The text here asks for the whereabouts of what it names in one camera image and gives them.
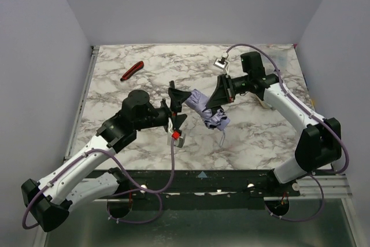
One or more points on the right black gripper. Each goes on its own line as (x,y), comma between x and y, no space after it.
(228,88)

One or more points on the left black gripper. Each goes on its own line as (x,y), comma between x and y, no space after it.
(168,110)

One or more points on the lavender umbrella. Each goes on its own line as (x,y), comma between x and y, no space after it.
(213,118)

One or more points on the beige umbrella sleeve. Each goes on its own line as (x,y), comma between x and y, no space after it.
(265,104)

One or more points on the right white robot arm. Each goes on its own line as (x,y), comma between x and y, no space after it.
(318,144)

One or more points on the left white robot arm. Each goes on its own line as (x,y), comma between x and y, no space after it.
(49,200)

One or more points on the red black utility knife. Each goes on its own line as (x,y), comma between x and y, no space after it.
(136,67)

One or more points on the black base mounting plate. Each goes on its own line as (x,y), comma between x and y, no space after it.
(188,190)

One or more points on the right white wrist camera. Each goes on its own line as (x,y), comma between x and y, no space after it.
(223,64)

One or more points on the aluminium extrusion frame rail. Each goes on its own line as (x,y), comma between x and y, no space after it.
(333,187)

